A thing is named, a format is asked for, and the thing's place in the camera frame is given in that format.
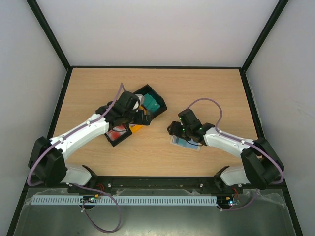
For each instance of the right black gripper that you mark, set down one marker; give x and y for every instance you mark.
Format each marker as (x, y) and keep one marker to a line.
(173, 128)

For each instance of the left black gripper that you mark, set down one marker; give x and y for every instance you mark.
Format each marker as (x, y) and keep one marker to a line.
(141, 120)

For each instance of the beige card holder wallet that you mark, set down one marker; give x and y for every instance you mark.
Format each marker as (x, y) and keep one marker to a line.
(190, 144)

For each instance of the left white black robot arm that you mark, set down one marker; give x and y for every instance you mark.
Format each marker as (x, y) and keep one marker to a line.
(48, 157)

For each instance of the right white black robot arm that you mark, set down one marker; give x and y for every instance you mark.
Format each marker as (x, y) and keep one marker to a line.
(261, 165)

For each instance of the green card stack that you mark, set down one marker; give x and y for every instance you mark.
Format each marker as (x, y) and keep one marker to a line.
(150, 103)

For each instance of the black bin with green cards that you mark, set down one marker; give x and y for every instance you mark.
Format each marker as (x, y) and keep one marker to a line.
(148, 89)

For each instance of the black bin with red cards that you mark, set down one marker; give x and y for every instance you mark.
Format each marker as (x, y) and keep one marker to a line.
(118, 135)

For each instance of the red patterned card stack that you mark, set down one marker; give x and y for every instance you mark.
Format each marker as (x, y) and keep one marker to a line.
(118, 132)

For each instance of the yellow bin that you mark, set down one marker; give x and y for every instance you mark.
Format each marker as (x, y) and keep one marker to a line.
(134, 127)

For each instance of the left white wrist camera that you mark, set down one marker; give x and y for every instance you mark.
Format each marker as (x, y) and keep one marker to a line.
(140, 100)

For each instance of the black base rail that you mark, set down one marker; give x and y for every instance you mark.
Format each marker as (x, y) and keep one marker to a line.
(203, 185)

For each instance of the black aluminium frame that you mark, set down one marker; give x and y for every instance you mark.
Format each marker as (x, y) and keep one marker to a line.
(242, 70)

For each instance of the light blue slotted cable duct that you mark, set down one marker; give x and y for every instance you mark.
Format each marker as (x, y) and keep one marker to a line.
(126, 200)

